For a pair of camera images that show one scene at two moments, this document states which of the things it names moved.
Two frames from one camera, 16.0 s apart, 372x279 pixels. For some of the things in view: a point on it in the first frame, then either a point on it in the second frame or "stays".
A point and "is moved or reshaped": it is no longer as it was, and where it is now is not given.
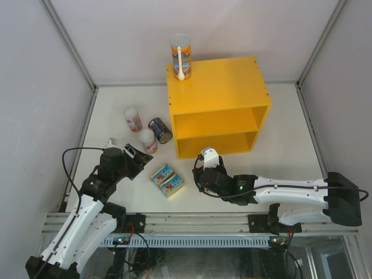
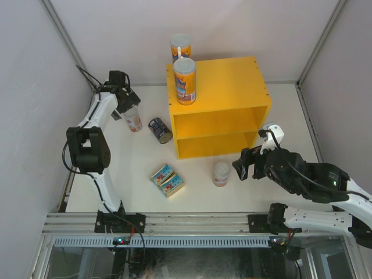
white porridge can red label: [149, 142] is moved or reshaped
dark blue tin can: [161, 132] stays
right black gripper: [220, 168] -> [249, 156]
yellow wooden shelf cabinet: [223, 105] stays
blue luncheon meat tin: [161, 174] stays
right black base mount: [258, 223] stays
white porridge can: [133, 119] stays
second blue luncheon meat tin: [171, 185] stays
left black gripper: [138, 162] -> [132, 100]
